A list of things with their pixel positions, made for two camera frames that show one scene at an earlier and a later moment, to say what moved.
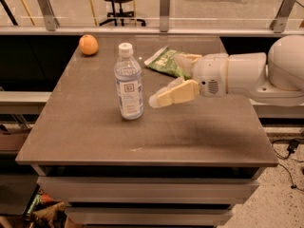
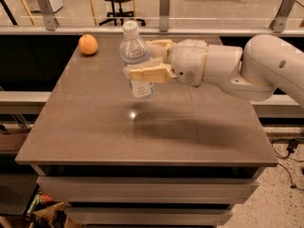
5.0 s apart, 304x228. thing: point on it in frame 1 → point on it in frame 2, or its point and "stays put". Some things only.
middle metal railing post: [164, 10] stays put
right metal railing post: [278, 24] stays put
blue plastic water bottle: [128, 75] → [134, 51]
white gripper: [209, 73] → [188, 62]
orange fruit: [88, 45] stays put
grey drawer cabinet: [142, 196] stays put
